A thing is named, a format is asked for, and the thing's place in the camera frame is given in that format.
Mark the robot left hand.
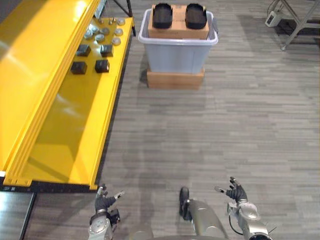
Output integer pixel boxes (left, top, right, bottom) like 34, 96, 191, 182
94, 184, 125, 214

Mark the black plastic housing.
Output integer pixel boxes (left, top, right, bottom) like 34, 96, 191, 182
185, 2, 208, 30
152, 2, 174, 29

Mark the black shelf upright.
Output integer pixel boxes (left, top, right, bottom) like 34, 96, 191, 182
111, 0, 137, 37

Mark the black shelf crossbeam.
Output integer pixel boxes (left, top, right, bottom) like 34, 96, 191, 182
0, 179, 99, 194

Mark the small black block part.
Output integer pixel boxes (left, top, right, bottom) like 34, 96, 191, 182
100, 44, 114, 58
70, 61, 88, 75
76, 44, 92, 57
94, 59, 110, 74

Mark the grey plastic storage bin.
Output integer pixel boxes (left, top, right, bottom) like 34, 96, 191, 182
137, 8, 220, 75

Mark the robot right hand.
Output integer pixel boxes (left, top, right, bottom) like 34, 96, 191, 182
214, 176, 249, 203

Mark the white electric box device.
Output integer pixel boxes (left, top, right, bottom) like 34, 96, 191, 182
264, 10, 282, 27

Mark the flat plain cardboard box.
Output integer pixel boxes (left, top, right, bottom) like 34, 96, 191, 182
146, 67, 206, 90

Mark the yellow metal shelf board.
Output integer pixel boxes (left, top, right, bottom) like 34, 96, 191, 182
0, 0, 101, 171
3, 17, 135, 190

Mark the cardboard box with tape seam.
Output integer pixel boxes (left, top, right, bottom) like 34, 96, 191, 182
147, 4, 211, 40

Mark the grey metal frame stand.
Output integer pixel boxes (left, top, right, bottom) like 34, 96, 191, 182
268, 0, 320, 52

